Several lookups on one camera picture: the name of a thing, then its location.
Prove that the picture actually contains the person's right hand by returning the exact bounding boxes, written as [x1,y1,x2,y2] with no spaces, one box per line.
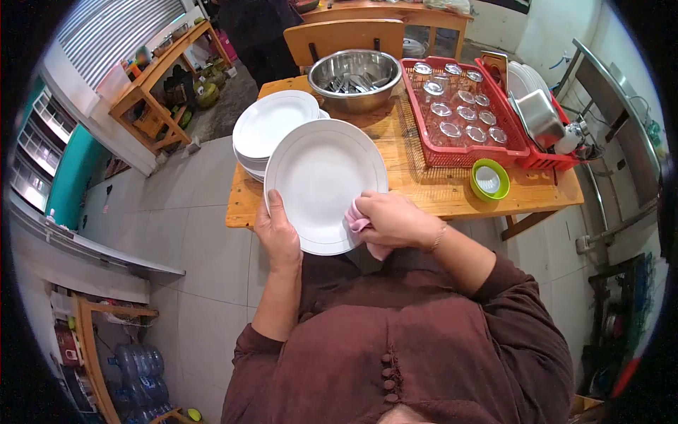
[354,191,442,251]

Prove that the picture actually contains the wooden work table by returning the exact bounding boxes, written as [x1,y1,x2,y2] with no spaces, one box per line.
[226,75,585,242]

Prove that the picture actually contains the wooden chair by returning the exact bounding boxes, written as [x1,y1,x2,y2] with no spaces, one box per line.
[283,18,406,71]

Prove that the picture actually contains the large white plate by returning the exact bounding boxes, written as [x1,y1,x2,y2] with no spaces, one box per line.
[264,119,389,257]

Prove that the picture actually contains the steel mixing bowl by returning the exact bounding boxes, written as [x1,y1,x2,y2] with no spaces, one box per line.
[308,49,403,115]

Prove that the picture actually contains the pile of steel cutlery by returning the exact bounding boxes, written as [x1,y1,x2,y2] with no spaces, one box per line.
[323,71,392,95]

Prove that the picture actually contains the wooden storage rack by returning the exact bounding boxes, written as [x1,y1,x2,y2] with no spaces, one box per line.
[49,289,161,424]

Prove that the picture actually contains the group of large water bottles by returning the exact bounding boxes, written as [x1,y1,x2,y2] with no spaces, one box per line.
[107,343,177,424]

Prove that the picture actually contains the wooden bench shelf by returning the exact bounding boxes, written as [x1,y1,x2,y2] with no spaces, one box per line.
[109,19,234,155]

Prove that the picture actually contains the white cup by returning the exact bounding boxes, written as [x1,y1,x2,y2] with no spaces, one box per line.
[553,123,584,156]

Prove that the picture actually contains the group of clear drinking glasses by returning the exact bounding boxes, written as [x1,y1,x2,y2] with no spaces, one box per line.
[412,62,509,148]

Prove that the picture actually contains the steel sink counter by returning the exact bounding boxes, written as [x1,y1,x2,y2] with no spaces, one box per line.
[569,38,665,255]

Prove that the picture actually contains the stack of white dishes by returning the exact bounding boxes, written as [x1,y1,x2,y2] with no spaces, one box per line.
[232,89,331,184]

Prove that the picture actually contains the pink cloth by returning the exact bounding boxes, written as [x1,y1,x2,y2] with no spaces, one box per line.
[344,198,393,262]

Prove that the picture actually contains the red dish crate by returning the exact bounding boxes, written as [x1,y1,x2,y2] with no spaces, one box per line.
[475,53,581,172]

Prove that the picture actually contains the person's body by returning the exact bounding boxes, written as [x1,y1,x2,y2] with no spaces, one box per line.
[221,248,576,424]

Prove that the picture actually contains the row of white upright plates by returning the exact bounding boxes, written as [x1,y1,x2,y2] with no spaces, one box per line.
[506,60,553,107]

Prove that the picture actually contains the small green bowl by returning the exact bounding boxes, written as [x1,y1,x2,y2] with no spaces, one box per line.
[470,158,511,204]

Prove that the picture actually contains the red crate with mesh sides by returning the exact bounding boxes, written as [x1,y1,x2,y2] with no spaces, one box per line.
[399,56,531,169]

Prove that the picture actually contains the person's right fingers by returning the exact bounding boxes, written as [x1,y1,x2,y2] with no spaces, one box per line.
[354,192,383,236]

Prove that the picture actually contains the group of green gas cylinders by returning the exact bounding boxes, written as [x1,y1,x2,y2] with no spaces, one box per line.
[192,61,230,111]

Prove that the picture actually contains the person's left hand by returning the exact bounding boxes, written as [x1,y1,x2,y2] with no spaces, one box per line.
[254,189,304,274]

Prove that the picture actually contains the square steel container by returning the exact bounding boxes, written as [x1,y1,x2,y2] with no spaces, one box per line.
[510,89,567,152]

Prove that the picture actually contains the person's left thumb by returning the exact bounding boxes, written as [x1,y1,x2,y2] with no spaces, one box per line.
[266,189,289,226]

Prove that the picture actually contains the grey roller shutter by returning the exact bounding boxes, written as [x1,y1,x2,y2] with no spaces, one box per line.
[55,0,187,91]

